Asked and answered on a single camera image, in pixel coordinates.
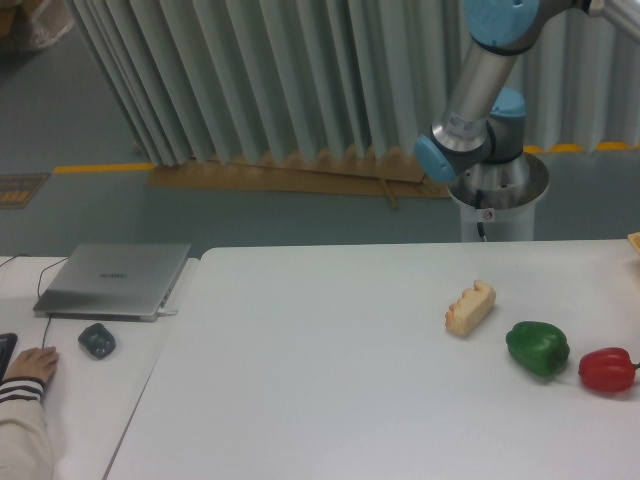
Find person's bare hand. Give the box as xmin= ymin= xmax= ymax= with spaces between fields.
xmin=3 ymin=347 xmax=59 ymax=385

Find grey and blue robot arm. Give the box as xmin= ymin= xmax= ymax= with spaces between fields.
xmin=414 ymin=1 xmax=639 ymax=183

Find striped cream sleeve forearm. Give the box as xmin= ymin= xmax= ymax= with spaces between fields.
xmin=1 ymin=377 xmax=54 ymax=479

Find green bell pepper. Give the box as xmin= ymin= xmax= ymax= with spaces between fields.
xmin=505 ymin=321 xmax=570 ymax=378

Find red bell pepper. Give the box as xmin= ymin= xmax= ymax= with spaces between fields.
xmin=578 ymin=347 xmax=639 ymax=393

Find black keyboard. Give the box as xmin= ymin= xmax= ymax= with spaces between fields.
xmin=0 ymin=332 xmax=18 ymax=380

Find dark grey earbud case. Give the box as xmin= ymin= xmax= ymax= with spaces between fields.
xmin=78 ymin=323 xmax=117 ymax=360

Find silver closed laptop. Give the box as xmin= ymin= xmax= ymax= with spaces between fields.
xmin=33 ymin=243 xmax=190 ymax=322

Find orange floor sign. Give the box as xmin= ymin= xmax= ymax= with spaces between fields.
xmin=0 ymin=173 xmax=49 ymax=209

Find pale green pleated curtain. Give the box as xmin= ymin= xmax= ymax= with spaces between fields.
xmin=67 ymin=1 xmax=639 ymax=166

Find clear plastic bag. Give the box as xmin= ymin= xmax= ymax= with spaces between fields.
xmin=1 ymin=0 xmax=74 ymax=54

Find flat brown cardboard sheet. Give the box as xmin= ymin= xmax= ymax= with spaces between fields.
xmin=147 ymin=146 xmax=449 ymax=208

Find beige toy cake slice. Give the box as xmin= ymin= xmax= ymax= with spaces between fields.
xmin=445 ymin=280 xmax=496 ymax=337

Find black mouse cable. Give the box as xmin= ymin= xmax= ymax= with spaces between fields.
xmin=36 ymin=256 xmax=69 ymax=350

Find black laptop cable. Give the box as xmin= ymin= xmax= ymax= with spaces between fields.
xmin=0 ymin=253 xmax=34 ymax=279

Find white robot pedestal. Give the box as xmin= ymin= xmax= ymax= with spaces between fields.
xmin=448 ymin=153 xmax=549 ymax=242

